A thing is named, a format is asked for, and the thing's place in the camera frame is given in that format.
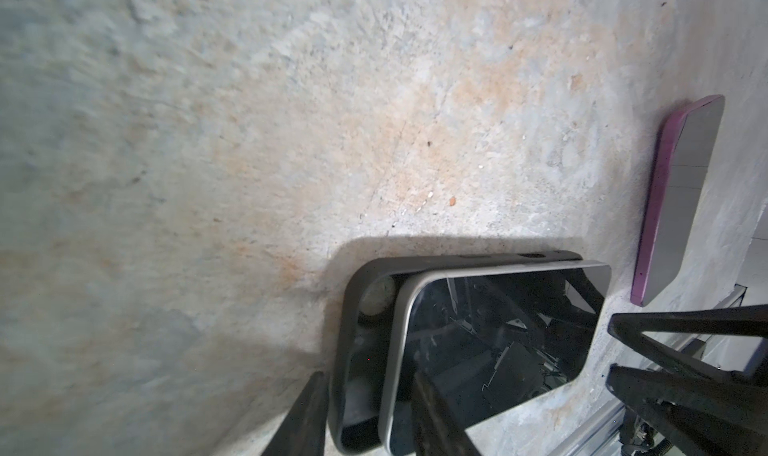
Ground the aluminium mounting rail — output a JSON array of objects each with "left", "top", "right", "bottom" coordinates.
[{"left": 553, "top": 285, "right": 762, "bottom": 455}]

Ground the purple phone black screen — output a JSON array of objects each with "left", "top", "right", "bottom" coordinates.
[{"left": 630, "top": 95, "right": 726, "bottom": 307}]

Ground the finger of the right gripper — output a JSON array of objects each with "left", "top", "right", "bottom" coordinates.
[
  {"left": 606, "top": 365, "right": 767, "bottom": 455},
  {"left": 608, "top": 305, "right": 767, "bottom": 384}
]

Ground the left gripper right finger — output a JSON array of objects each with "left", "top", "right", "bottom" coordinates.
[{"left": 411, "top": 371, "right": 480, "bottom": 456}]

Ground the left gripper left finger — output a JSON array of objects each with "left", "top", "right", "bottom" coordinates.
[{"left": 262, "top": 371, "right": 329, "bottom": 456}]

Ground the black phone case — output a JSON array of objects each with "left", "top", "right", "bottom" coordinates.
[{"left": 328, "top": 250, "right": 582, "bottom": 455}]

